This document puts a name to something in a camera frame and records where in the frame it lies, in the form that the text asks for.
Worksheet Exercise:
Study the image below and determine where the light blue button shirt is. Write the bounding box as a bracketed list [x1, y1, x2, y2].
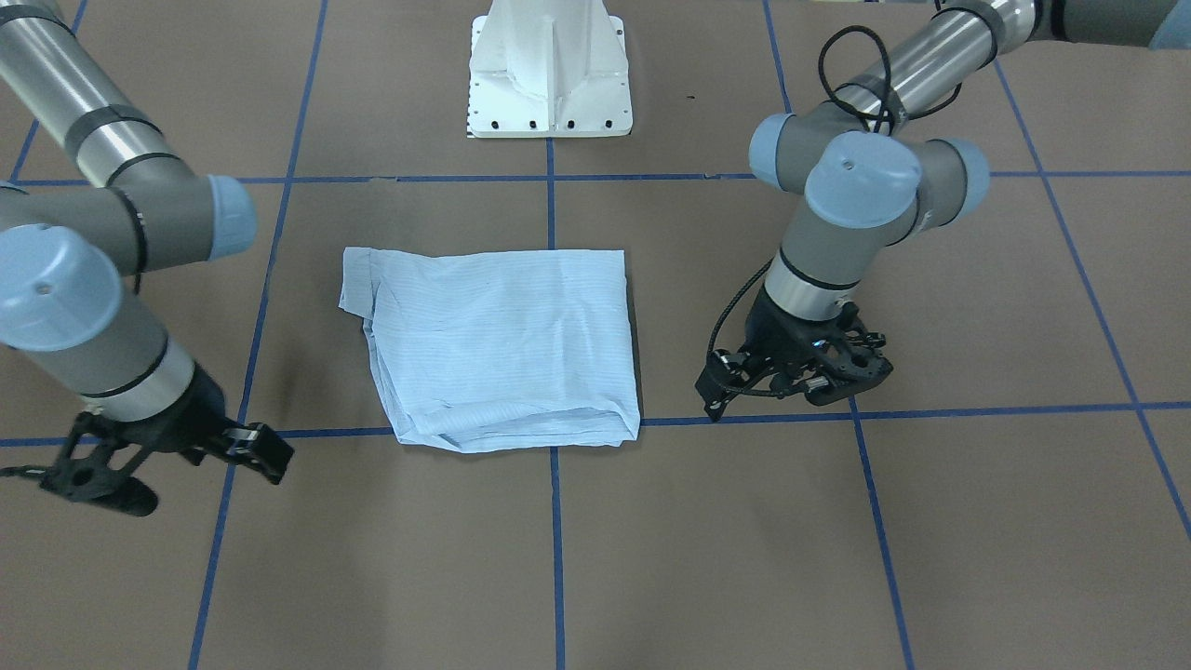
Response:
[339, 248, 641, 453]

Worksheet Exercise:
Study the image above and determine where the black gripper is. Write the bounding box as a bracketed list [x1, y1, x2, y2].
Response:
[703, 284, 894, 422]
[37, 368, 294, 516]

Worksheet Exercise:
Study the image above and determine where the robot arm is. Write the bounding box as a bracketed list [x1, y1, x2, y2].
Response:
[1, 1, 294, 516]
[696, 1, 1187, 422]

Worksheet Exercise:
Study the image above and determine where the white camera mast base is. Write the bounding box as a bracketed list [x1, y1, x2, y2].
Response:
[464, 1, 635, 140]

